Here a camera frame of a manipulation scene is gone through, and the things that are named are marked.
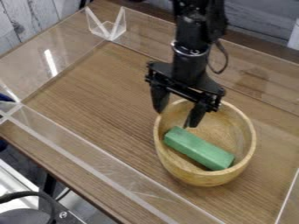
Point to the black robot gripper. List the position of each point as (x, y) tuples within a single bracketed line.
[(184, 78)]

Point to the brown wooden bowl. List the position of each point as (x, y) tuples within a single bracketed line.
[(225, 128)]

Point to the green rectangular block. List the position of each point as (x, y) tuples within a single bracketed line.
[(201, 151)]

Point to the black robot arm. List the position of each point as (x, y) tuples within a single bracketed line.
[(200, 26)]

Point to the clear acrylic tray walls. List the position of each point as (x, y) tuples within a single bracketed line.
[(81, 120)]

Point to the black table leg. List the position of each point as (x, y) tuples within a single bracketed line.
[(49, 184)]

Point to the clear acrylic corner bracket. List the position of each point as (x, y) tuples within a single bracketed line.
[(106, 30)]

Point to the black metal bracket with screw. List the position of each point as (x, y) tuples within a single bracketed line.
[(57, 214)]

